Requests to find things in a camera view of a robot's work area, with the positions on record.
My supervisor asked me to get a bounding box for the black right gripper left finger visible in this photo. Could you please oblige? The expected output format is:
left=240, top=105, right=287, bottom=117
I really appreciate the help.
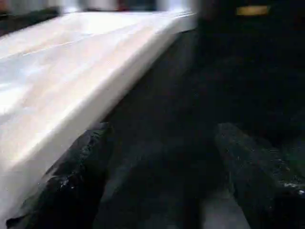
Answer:
left=6, top=123, right=116, bottom=229

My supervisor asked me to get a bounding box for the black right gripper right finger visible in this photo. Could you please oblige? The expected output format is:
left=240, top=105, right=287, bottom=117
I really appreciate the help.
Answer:
left=214, top=123, right=305, bottom=229

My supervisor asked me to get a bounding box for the white plastic table top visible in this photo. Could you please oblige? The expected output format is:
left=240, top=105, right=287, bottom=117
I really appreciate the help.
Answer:
left=0, top=10, right=198, bottom=225

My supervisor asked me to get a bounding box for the black mat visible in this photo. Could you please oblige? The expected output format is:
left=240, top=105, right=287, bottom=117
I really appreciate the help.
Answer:
left=0, top=10, right=305, bottom=229

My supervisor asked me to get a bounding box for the large black furniture piece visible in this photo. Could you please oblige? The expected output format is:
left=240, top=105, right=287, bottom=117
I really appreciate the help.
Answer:
left=195, top=0, right=305, bottom=34

